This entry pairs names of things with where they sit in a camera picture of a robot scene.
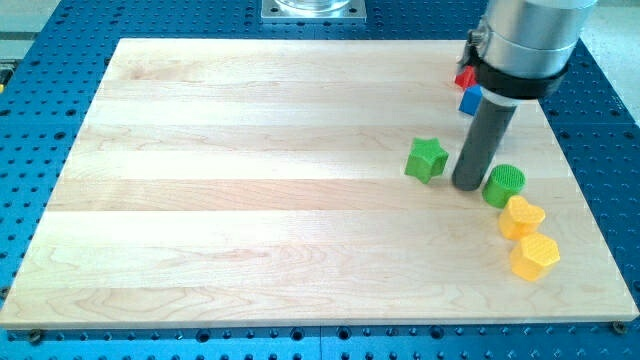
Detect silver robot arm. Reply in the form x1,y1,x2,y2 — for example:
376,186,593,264
458,0,597,107

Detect red block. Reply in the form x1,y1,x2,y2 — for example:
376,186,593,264
454,65,477,90

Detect blue block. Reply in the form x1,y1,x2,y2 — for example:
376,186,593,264
458,85,482,116

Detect yellow hexagon block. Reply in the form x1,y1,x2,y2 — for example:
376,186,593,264
509,233,561,282

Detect wooden board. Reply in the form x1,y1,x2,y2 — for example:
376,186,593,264
1,39,638,329

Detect green star block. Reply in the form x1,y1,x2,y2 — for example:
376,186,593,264
404,138,449,184

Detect yellow heart block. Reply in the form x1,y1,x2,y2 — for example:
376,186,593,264
498,195,546,240

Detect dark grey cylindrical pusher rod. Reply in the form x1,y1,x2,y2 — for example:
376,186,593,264
452,98,517,191

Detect blue perforated table plate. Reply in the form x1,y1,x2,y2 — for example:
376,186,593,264
1,1,639,359

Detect green cylinder block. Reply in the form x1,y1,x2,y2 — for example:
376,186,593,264
482,164,526,208

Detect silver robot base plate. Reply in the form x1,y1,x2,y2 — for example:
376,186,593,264
260,0,367,23

